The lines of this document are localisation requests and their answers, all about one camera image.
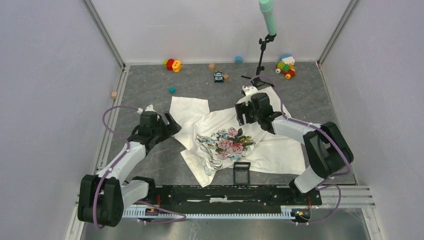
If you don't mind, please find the red yellow green ring toy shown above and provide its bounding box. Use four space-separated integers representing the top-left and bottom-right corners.
162 58 182 73

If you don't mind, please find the white floral t-shirt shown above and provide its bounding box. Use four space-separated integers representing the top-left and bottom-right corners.
169 96 306 187

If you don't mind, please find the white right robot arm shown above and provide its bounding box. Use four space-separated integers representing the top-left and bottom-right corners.
235 92 354 204

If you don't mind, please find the blue round block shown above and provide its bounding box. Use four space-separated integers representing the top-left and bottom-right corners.
233 55 244 64

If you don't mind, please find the black brooch box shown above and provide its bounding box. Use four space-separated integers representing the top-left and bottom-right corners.
232 161 251 186

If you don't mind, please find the black tripod stand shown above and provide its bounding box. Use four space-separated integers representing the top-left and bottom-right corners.
241 34 277 88

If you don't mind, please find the teal foam microphone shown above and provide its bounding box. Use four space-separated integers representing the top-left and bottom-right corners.
259 0 277 37

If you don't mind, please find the colourful brick toy car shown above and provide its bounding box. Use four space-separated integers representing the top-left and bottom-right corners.
275 54 296 80

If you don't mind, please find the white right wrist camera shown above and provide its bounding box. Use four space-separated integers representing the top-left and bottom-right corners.
241 85 258 97

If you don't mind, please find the tan wooden cube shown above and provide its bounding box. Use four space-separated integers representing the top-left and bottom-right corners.
208 63 216 72

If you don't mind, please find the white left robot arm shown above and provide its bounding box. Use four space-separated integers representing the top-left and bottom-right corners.
77 110 182 228

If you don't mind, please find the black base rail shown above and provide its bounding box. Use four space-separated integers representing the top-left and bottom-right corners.
144 185 322 214

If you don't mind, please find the white slotted cable duct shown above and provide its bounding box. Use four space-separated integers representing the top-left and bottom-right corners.
122 205 307 221

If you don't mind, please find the black blue robot toy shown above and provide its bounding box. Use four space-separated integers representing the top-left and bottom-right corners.
213 71 224 83

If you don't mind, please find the teal small cube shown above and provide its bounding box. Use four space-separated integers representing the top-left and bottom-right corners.
168 87 177 94

